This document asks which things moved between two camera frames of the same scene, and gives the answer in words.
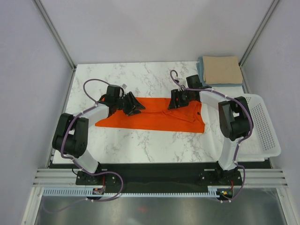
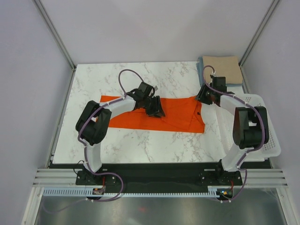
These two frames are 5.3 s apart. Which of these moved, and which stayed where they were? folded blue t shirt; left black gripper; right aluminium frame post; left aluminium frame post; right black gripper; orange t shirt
Moved: left black gripper; right black gripper
Stayed: left aluminium frame post; folded blue t shirt; orange t shirt; right aluminium frame post
